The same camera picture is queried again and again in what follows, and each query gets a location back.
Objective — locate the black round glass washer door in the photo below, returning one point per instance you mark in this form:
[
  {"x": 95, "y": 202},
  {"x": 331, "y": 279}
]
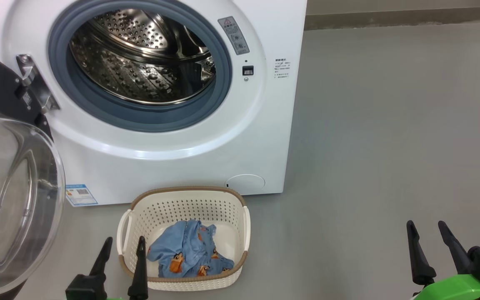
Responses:
[{"x": 15, "y": 187}]

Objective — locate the blue energy label sticker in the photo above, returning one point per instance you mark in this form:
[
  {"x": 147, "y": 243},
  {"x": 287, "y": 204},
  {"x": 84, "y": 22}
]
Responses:
[{"x": 81, "y": 195}]

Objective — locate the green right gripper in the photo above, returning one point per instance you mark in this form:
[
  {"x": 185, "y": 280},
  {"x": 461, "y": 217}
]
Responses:
[{"x": 456, "y": 289}]

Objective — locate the metal washer door hinge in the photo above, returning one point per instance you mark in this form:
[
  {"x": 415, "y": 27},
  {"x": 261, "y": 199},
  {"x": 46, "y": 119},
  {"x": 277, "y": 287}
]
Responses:
[{"x": 36, "y": 83}]

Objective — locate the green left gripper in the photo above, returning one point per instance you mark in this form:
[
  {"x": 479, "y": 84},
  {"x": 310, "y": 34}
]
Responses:
[{"x": 115, "y": 298}]

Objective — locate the black door latch socket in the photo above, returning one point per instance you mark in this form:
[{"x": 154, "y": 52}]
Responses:
[{"x": 248, "y": 70}]

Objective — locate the grey warning sticker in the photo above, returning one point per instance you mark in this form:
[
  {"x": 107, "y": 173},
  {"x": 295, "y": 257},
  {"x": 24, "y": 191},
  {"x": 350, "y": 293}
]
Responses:
[{"x": 233, "y": 35}]

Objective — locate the cream perforated laundry basket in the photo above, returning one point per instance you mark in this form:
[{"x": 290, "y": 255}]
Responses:
[{"x": 181, "y": 204}]

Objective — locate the steel perforated washer drum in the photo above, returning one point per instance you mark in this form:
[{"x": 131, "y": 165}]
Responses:
[{"x": 131, "y": 71}]

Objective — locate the small printed text label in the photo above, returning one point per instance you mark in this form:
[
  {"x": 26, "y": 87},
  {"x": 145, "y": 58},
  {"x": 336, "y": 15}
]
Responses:
[{"x": 281, "y": 68}]

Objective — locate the round white filter cover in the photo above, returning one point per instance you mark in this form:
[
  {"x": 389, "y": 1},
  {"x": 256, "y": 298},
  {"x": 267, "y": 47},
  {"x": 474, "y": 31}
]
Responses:
[{"x": 246, "y": 184}]

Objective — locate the white front-load washing machine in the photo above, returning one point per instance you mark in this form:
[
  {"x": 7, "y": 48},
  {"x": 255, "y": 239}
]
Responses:
[{"x": 161, "y": 166}]

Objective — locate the blue patterned garment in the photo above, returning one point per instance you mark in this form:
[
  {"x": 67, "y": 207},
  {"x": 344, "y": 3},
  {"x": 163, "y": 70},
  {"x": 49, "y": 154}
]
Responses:
[{"x": 181, "y": 250}]

